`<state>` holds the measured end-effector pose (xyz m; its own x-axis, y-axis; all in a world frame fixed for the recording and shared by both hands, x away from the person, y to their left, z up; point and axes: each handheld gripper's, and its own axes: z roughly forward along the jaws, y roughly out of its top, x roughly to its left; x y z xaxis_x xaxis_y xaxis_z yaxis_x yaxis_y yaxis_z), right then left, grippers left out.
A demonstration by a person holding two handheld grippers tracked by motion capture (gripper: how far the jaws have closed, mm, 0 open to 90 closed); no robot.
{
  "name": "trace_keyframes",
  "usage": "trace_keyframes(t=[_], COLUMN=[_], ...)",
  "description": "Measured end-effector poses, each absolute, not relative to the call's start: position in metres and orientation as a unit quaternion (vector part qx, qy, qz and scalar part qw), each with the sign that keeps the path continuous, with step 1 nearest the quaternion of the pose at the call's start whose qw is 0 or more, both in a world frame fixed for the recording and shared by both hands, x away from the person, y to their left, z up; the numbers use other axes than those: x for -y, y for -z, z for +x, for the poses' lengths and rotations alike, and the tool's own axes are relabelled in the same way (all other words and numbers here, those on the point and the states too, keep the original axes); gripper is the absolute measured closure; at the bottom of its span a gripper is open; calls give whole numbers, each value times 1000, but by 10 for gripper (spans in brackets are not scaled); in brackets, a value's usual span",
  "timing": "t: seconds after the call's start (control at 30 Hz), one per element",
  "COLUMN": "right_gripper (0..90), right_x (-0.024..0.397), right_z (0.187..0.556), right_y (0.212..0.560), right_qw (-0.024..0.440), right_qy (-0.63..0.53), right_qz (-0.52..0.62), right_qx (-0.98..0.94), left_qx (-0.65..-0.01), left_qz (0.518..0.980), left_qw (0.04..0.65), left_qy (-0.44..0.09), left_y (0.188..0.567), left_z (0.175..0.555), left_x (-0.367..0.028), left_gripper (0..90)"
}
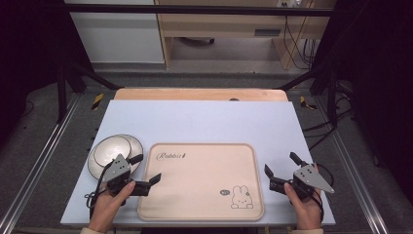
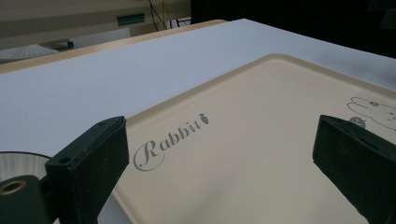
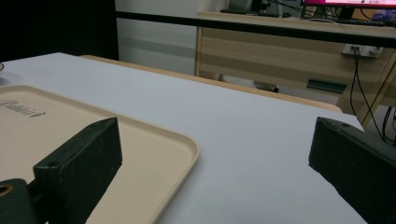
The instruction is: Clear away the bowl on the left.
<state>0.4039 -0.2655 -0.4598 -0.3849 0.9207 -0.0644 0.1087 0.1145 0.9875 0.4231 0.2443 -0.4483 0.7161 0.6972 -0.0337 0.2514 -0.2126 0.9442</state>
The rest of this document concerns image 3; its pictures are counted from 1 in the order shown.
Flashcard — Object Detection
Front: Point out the computer monitor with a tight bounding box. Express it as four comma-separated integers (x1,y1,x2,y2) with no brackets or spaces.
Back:
301,0,396,21

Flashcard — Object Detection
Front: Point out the beige plastic tray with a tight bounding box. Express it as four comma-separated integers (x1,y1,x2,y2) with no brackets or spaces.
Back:
0,84,201,224

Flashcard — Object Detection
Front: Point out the white power strip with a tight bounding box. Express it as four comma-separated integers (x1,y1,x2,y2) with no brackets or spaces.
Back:
341,43,385,59

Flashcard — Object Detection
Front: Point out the black keyboard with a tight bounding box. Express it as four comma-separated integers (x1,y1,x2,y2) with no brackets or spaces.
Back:
332,18,387,28

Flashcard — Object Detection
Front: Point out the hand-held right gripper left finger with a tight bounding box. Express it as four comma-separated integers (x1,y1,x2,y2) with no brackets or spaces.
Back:
33,117,123,224

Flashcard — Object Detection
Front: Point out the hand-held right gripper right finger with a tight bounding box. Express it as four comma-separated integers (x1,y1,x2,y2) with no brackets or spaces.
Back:
308,117,396,224

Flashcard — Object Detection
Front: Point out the black cable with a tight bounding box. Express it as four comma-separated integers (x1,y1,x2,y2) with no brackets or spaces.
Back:
348,46,396,144

